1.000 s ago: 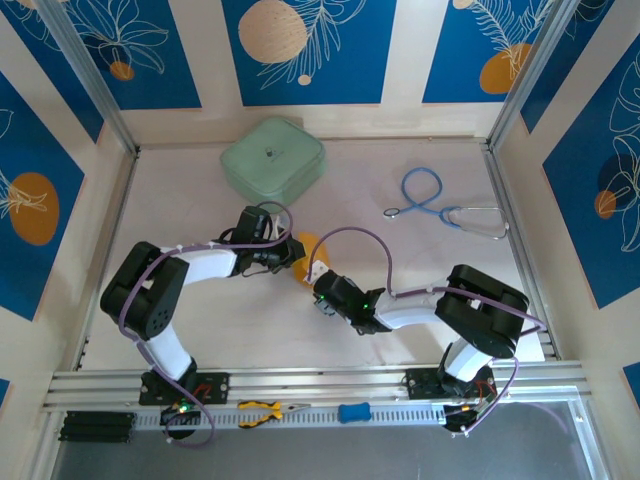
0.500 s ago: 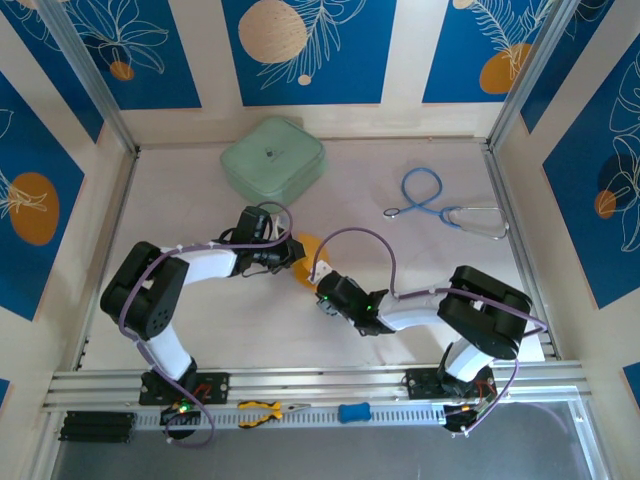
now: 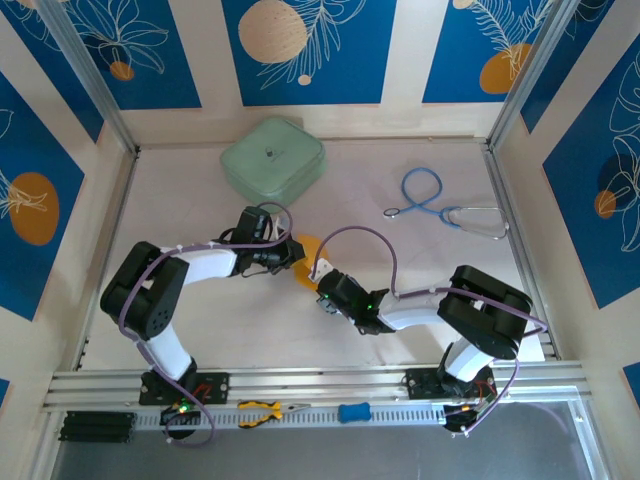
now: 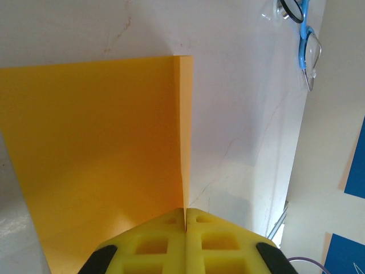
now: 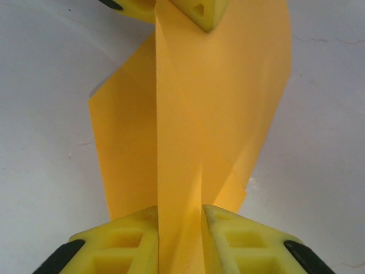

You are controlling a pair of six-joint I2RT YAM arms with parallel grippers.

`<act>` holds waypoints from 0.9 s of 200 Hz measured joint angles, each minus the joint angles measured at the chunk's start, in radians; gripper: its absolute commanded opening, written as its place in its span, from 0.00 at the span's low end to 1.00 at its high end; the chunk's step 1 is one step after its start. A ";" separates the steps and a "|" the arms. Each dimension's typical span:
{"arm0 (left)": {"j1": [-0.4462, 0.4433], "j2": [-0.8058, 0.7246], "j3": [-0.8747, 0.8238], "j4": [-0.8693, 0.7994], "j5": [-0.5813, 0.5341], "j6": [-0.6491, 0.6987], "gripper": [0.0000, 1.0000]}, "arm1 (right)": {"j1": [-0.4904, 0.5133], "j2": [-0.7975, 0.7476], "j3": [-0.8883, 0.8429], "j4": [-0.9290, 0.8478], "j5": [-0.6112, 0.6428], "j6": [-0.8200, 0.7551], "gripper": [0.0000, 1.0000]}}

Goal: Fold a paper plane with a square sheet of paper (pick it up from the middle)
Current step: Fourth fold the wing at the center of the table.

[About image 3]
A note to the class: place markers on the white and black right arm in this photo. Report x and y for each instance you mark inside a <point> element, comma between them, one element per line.
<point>462,360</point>

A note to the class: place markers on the aluminium frame post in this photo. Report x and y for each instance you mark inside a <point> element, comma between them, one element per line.
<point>525,75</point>
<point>96,85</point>

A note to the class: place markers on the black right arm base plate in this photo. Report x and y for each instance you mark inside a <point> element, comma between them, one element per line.
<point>420,384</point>

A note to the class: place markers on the grey metal panel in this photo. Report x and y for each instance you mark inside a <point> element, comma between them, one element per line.
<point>320,455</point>

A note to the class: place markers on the black stacked bars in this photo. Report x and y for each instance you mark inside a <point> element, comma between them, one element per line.
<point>95,427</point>

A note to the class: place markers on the aluminium side rail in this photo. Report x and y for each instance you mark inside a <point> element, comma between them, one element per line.
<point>121,200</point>
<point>500,175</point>

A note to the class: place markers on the long aluminium base rail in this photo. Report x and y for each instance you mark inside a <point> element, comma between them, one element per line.
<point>320,382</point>

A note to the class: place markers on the blue bone shaped block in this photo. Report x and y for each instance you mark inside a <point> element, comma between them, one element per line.
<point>354,412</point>

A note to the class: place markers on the blue stethoscope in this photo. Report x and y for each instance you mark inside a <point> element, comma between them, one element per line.
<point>445,216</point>

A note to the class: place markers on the circuit board with green light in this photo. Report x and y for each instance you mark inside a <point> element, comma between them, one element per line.
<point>180,411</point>

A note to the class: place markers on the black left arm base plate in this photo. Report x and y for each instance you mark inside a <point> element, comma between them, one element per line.
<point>220,387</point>

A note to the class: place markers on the mint green zip case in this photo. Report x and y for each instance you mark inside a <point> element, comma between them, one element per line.
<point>270,150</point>

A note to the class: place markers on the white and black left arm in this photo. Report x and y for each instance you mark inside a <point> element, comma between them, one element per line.
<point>167,350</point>

